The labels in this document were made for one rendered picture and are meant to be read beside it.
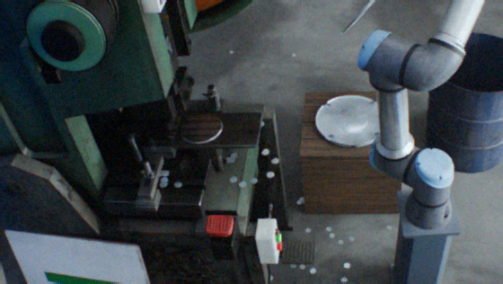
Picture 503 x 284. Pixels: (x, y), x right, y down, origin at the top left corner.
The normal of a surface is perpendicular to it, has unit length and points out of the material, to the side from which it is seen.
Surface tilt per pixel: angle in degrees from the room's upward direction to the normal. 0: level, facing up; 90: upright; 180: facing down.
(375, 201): 90
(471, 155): 92
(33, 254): 78
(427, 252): 90
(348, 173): 90
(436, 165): 7
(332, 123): 0
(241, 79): 0
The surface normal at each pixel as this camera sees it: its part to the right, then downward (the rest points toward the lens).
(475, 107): -0.36, 0.71
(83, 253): -0.22, 0.54
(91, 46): -0.13, 0.70
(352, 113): -0.14, -0.71
